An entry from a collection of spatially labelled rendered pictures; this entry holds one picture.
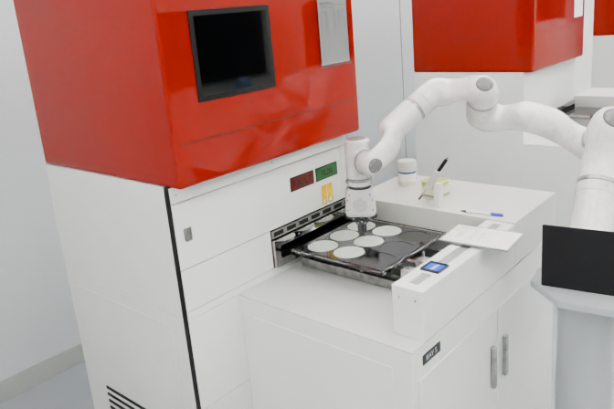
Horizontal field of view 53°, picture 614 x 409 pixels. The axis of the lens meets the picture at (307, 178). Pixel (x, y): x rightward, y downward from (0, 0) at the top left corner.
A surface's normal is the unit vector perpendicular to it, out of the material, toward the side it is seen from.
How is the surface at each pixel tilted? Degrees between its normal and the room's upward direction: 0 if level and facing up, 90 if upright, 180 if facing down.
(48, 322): 90
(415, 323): 90
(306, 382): 90
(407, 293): 90
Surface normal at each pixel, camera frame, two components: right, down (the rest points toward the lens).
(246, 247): 0.76, 0.11
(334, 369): -0.65, 0.25
